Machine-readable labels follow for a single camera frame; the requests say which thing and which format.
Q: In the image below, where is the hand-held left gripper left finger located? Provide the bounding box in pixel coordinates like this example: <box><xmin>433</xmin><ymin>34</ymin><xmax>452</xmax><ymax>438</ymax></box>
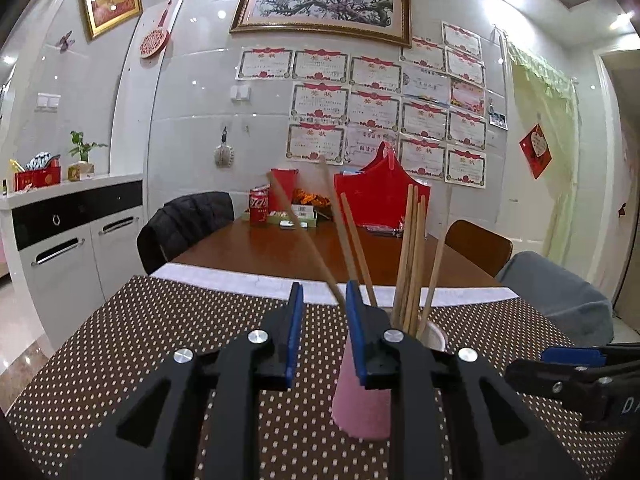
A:
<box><xmin>65</xmin><ymin>282</ymin><xmax>304</xmax><ymax>480</ymax></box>

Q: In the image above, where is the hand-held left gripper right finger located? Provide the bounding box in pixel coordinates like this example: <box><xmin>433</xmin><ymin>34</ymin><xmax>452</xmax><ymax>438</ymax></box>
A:
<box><xmin>346</xmin><ymin>280</ymin><xmax>586</xmax><ymax>480</ymax></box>

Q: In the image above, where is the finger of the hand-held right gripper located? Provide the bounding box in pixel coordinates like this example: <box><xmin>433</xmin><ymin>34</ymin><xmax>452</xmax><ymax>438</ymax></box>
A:
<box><xmin>540</xmin><ymin>342</ymin><xmax>640</xmax><ymax>368</ymax></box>
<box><xmin>504</xmin><ymin>357</ymin><xmax>626</xmax><ymax>403</ymax></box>

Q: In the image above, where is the pink cup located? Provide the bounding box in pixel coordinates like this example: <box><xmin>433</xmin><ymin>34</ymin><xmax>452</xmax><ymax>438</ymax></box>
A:
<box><xmin>331</xmin><ymin>310</ymin><xmax>448</xmax><ymax>442</ymax></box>

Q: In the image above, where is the bunch of wooden chopsticks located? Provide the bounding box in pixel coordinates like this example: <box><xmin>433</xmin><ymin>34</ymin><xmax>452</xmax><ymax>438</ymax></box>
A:
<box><xmin>319</xmin><ymin>155</ymin><xmax>453</xmax><ymax>337</ymax></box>

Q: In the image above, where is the wooden chopstick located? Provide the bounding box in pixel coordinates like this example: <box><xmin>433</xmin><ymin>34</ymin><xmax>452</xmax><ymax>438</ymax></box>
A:
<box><xmin>266</xmin><ymin>170</ymin><xmax>347</xmax><ymax>307</ymax></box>

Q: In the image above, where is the grey cushioned chair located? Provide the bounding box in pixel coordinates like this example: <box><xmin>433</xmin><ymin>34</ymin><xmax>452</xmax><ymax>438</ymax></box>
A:
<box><xmin>495</xmin><ymin>251</ymin><xmax>616</xmax><ymax>348</ymax></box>

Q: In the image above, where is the white table cover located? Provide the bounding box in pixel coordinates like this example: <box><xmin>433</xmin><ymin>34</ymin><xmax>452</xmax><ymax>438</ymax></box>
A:
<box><xmin>150</xmin><ymin>261</ymin><xmax>517</xmax><ymax>307</ymax></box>

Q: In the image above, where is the clear plastic packet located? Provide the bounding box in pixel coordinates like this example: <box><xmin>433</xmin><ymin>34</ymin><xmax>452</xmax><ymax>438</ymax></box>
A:
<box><xmin>366</xmin><ymin>220</ymin><xmax>427</xmax><ymax>239</ymax></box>

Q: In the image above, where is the green and white box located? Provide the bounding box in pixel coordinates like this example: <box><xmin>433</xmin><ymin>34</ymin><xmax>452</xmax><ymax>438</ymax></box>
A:
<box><xmin>242</xmin><ymin>205</ymin><xmax>319</xmax><ymax>229</ymax></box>

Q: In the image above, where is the red drink can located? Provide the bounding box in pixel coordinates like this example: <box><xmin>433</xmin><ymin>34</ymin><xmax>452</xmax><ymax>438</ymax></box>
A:
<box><xmin>248</xmin><ymin>187</ymin><xmax>271</xmax><ymax>226</ymax></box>

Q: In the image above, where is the brown wooden chair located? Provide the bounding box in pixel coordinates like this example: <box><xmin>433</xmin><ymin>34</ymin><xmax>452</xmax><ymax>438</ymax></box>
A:
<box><xmin>444</xmin><ymin>220</ymin><xmax>514</xmax><ymax>279</ymax></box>

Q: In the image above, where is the large red gift bag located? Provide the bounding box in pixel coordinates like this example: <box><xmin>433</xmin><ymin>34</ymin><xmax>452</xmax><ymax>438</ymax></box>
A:
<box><xmin>334</xmin><ymin>141</ymin><xmax>432</xmax><ymax>228</ymax></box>

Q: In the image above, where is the brown dotted table mat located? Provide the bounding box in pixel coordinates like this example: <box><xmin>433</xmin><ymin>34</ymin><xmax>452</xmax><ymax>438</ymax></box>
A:
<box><xmin>5</xmin><ymin>274</ymin><xmax>640</xmax><ymax>480</ymax></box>

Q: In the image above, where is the small red box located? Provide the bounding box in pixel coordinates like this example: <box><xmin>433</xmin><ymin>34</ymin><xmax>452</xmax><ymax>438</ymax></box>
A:
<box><xmin>271</xmin><ymin>167</ymin><xmax>300</xmax><ymax>211</ymax></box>

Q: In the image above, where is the black jacket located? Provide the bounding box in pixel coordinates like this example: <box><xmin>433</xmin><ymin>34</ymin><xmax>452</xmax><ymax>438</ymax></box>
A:
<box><xmin>136</xmin><ymin>191</ymin><xmax>236</xmax><ymax>276</ymax></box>

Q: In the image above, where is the pale green curtain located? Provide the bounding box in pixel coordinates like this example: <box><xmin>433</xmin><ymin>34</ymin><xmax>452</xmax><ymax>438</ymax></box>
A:
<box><xmin>506</xmin><ymin>39</ymin><xmax>582</xmax><ymax>289</ymax></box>

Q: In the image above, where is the white and black sideboard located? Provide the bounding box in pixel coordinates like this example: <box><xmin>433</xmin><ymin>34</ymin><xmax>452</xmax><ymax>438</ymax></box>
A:
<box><xmin>0</xmin><ymin>172</ymin><xmax>146</xmax><ymax>352</ymax></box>

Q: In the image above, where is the small potted plant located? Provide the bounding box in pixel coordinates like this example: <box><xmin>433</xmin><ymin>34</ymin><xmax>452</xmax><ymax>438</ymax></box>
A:
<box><xmin>67</xmin><ymin>130</ymin><xmax>109</xmax><ymax>181</ymax></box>

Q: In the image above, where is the red gift box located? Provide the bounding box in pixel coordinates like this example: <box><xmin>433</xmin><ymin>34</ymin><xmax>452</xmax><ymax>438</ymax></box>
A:
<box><xmin>14</xmin><ymin>160</ymin><xmax>62</xmax><ymax>192</ymax></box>

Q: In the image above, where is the framed plum blossom painting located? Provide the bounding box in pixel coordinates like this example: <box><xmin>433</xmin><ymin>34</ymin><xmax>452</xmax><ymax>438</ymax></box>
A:
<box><xmin>229</xmin><ymin>0</ymin><xmax>412</xmax><ymax>49</ymax></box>

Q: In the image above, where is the hanging wall ornament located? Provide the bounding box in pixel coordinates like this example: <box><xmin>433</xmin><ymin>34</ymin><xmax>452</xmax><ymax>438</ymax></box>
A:
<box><xmin>213</xmin><ymin>126</ymin><xmax>235</xmax><ymax>167</ymax></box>

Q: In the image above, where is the red diamond wall decoration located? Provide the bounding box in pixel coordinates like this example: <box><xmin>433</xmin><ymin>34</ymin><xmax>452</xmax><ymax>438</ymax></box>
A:
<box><xmin>518</xmin><ymin>123</ymin><xmax>554</xmax><ymax>180</ymax></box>

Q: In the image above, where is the wall of award certificates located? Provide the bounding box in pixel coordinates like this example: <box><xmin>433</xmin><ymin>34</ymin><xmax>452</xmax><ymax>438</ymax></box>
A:
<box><xmin>235</xmin><ymin>21</ymin><xmax>489</xmax><ymax>191</ymax></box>

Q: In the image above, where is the red fan wall decoration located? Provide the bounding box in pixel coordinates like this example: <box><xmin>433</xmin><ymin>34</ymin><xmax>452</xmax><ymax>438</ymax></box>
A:
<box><xmin>138</xmin><ymin>0</ymin><xmax>174</xmax><ymax>60</ymax></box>

